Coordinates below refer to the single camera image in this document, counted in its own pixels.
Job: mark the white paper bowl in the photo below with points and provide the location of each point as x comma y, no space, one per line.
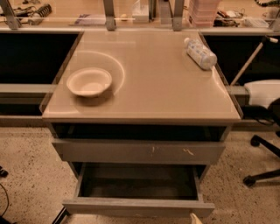
89,82

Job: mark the white stick with black tip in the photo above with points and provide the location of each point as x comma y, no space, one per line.
252,56

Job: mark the white tissue box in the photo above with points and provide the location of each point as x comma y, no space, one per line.
140,11

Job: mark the grey drawer cabinet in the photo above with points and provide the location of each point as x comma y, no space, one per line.
158,93

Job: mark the black office chair base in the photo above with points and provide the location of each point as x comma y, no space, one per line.
266,167

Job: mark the pink stacked plastic containers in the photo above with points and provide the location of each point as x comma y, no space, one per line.
202,13

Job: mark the closed grey top drawer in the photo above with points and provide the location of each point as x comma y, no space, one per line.
138,152

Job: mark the black coiled spring tool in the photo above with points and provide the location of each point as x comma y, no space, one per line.
40,14

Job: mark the grey drawer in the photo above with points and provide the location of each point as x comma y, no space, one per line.
138,152
138,190

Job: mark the purple booklet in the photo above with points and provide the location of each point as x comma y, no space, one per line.
90,19

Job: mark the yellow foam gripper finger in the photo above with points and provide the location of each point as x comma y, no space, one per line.
195,219

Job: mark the clear plastic water bottle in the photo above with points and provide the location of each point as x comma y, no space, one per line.
201,54

